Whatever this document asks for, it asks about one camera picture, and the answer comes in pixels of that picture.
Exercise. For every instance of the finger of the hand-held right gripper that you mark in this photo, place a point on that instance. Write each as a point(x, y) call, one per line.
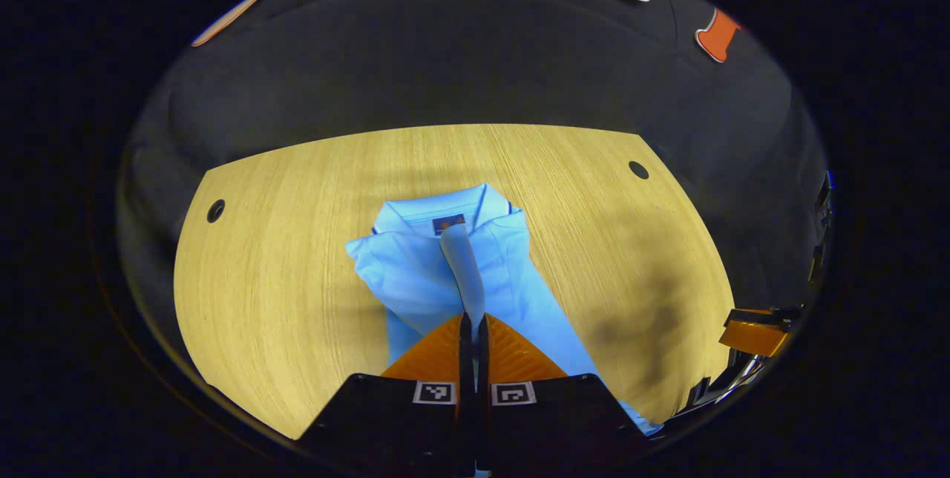
point(753, 335)

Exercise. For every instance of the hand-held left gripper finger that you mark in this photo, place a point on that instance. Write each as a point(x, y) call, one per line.
point(482, 359)
point(465, 359)

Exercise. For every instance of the light blue T-shirt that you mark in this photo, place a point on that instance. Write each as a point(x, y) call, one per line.
point(415, 270)

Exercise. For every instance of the black backdrop cloth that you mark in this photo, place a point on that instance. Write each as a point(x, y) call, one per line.
point(475, 55)

